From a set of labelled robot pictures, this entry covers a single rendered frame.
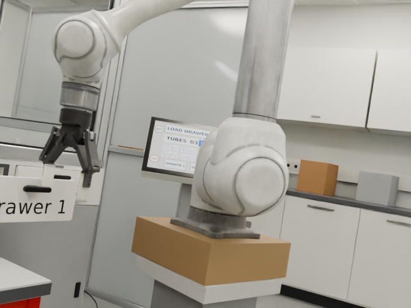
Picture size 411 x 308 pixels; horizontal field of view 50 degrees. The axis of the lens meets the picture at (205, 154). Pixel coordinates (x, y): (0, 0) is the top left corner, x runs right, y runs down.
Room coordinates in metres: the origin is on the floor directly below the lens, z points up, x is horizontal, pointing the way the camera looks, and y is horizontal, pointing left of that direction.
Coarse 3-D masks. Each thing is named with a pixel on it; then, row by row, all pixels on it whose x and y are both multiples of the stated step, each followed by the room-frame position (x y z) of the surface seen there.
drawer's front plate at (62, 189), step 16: (0, 176) 1.03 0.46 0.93; (0, 192) 1.04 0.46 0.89; (16, 192) 1.07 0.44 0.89; (32, 192) 1.11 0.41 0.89; (48, 192) 1.15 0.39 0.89; (64, 192) 1.19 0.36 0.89; (0, 208) 1.04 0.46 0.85; (16, 208) 1.08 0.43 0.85; (32, 208) 1.12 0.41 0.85; (48, 208) 1.15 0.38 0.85; (64, 208) 1.20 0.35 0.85
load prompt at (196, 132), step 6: (168, 126) 1.97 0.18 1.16; (174, 126) 1.98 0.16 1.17; (180, 126) 1.98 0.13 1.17; (168, 132) 1.95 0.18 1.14; (174, 132) 1.96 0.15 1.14; (180, 132) 1.96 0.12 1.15; (186, 132) 1.97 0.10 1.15; (192, 132) 1.97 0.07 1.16; (198, 132) 1.98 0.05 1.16; (204, 132) 1.99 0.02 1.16; (204, 138) 1.96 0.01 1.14
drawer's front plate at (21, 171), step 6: (18, 168) 1.43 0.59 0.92; (24, 168) 1.44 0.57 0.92; (30, 168) 1.46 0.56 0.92; (36, 168) 1.48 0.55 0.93; (42, 168) 1.50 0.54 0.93; (18, 174) 1.43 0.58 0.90; (24, 174) 1.44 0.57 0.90; (30, 174) 1.46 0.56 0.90; (36, 174) 1.48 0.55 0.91; (60, 174) 1.56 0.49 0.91; (66, 174) 1.58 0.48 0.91; (72, 174) 1.60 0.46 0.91; (78, 174) 1.62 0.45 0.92; (78, 180) 1.63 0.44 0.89
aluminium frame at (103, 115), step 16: (112, 0) 1.68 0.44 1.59; (128, 0) 1.74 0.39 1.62; (112, 64) 1.71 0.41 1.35; (112, 80) 1.72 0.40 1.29; (112, 96) 1.74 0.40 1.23; (96, 112) 1.69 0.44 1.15; (112, 112) 1.74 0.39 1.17; (96, 128) 1.68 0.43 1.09; (0, 144) 1.38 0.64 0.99; (16, 144) 1.44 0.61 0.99; (96, 144) 1.70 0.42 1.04; (32, 160) 1.48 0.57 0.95; (64, 160) 1.58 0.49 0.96
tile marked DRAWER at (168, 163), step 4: (164, 160) 1.85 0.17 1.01; (168, 160) 1.85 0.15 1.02; (172, 160) 1.85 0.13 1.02; (176, 160) 1.86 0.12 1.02; (164, 164) 1.83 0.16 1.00; (168, 164) 1.84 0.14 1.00; (172, 164) 1.84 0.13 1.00; (176, 164) 1.84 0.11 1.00; (180, 164) 1.85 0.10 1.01; (184, 164) 1.85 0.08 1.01; (172, 168) 1.83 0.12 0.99; (176, 168) 1.83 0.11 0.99; (180, 168) 1.83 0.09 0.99; (184, 168) 1.84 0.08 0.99
